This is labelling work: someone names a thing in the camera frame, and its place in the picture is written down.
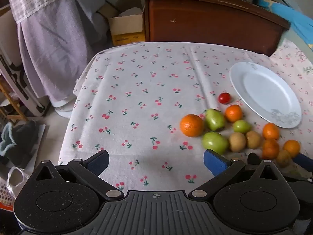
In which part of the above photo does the small round green jujube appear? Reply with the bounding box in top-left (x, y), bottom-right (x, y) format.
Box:
top-left (232, 120), bottom-right (252, 134)

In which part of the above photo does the blue blanket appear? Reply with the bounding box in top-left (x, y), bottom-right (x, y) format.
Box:
top-left (257, 0), bottom-right (313, 43)

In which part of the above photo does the brown wooden headboard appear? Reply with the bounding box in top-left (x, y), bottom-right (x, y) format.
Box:
top-left (135, 0), bottom-right (291, 57)

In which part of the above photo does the brown kiwi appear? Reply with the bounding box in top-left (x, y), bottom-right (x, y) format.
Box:
top-left (246, 130), bottom-right (262, 150)
top-left (228, 132), bottom-right (246, 153)
top-left (276, 150), bottom-right (292, 168)

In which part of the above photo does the large orange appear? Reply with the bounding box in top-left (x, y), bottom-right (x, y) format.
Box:
top-left (180, 114), bottom-right (205, 138)

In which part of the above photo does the white oval plate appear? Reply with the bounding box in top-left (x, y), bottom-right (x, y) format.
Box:
top-left (229, 62), bottom-right (302, 129)

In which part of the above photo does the white perforated basket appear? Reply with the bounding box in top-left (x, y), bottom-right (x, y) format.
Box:
top-left (0, 176), bottom-right (15, 206)

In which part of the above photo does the pale green bed sheet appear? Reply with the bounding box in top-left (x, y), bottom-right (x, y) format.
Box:
top-left (276, 27), bottom-right (313, 54)

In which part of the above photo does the white folded table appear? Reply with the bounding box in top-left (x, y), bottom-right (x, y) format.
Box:
top-left (0, 10), bottom-right (50, 118)

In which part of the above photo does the wooden stool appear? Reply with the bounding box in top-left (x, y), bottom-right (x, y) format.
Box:
top-left (0, 78), bottom-right (28, 123)

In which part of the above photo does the open cardboard box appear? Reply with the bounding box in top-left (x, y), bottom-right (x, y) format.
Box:
top-left (98, 0), bottom-right (145, 46)

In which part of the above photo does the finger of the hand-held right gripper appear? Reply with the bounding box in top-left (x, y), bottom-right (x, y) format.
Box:
top-left (293, 153), bottom-right (313, 173)
top-left (248, 152), bottom-right (264, 164)

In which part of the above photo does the cherry print tablecloth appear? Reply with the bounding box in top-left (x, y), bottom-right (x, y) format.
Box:
top-left (57, 38), bottom-right (313, 194)

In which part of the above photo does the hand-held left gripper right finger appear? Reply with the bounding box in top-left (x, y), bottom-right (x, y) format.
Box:
top-left (189, 149), bottom-right (289, 200)

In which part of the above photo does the clear plastic bag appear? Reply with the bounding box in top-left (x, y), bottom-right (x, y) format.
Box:
top-left (6, 166), bottom-right (33, 199)

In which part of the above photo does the large green jujube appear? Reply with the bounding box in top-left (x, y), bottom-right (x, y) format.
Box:
top-left (202, 132), bottom-right (229, 155)

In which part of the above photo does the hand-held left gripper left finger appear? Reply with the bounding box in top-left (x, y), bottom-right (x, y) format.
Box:
top-left (31, 149), bottom-right (125, 200)

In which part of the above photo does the round red cherry tomato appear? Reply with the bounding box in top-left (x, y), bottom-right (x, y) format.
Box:
top-left (218, 92), bottom-right (231, 104)

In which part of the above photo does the small orange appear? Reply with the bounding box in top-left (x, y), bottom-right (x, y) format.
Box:
top-left (283, 140), bottom-right (301, 158)
top-left (262, 123), bottom-right (280, 141)
top-left (262, 139), bottom-right (280, 160)
top-left (224, 104), bottom-right (243, 123)

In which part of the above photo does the pear-shaped green jujube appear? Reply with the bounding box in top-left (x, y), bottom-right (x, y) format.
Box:
top-left (204, 108), bottom-right (226, 131)

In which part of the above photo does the white round base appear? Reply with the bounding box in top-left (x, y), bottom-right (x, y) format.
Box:
top-left (54, 100), bottom-right (74, 119)

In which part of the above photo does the lavender cloth cover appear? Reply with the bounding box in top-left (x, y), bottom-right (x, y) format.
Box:
top-left (17, 0), bottom-right (109, 108)

